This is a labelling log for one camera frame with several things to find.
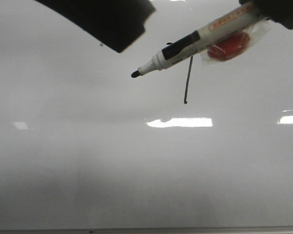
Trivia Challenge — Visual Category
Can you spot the white whiteboard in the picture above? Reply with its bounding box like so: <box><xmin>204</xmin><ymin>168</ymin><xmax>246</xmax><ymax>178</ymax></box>
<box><xmin>0</xmin><ymin>0</ymin><xmax>293</xmax><ymax>229</ymax></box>

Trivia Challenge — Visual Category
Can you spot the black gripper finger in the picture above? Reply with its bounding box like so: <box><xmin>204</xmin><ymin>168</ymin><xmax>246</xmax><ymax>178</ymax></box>
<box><xmin>38</xmin><ymin>0</ymin><xmax>156</xmax><ymax>53</ymax></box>
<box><xmin>251</xmin><ymin>0</ymin><xmax>293</xmax><ymax>30</ymax></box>

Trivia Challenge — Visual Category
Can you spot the grey aluminium whiteboard frame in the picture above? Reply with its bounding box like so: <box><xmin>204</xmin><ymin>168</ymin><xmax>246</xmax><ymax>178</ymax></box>
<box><xmin>0</xmin><ymin>225</ymin><xmax>293</xmax><ymax>234</ymax></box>

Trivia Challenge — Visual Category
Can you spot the red disc in clear tape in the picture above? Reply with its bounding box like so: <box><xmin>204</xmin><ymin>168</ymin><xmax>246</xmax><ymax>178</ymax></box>
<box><xmin>201</xmin><ymin>19</ymin><xmax>271</xmax><ymax>66</ymax></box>

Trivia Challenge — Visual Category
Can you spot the white black whiteboard marker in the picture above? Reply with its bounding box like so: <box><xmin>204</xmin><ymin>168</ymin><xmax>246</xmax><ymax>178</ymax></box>
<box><xmin>131</xmin><ymin>1</ymin><xmax>265</xmax><ymax>78</ymax></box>

